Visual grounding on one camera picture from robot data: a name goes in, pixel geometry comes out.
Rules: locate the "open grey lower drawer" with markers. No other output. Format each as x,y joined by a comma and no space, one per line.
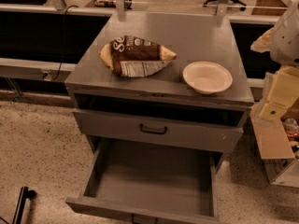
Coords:
149,184

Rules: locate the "black drawer handle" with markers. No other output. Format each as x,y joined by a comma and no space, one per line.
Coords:
158,131

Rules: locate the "white bowl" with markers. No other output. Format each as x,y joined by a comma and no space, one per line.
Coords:
207,77

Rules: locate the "cardboard box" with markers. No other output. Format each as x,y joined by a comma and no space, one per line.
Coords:
278,141

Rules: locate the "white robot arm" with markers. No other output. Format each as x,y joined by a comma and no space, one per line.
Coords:
282,41

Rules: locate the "grey drawer cabinet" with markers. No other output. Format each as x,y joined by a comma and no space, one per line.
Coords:
165,95

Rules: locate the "closed grey upper drawer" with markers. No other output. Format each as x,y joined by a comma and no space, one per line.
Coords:
168,132

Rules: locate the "black metal stand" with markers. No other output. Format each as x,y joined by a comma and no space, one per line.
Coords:
25,194

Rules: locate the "brown chip bag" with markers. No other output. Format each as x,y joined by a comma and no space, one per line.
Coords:
131,56

